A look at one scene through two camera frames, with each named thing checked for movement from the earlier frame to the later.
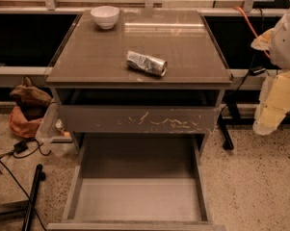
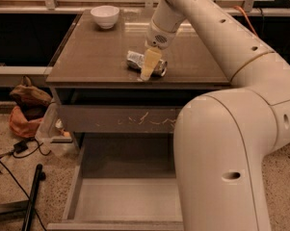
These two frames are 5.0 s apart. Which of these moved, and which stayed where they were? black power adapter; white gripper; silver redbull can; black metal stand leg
Moved: white gripper
Stayed: silver redbull can; black power adapter; black metal stand leg
